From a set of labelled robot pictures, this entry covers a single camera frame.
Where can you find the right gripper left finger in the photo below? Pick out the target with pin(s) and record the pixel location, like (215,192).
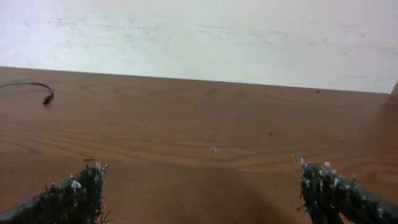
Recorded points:
(76,200)

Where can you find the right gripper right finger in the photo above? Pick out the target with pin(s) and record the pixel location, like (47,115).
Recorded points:
(329,198)

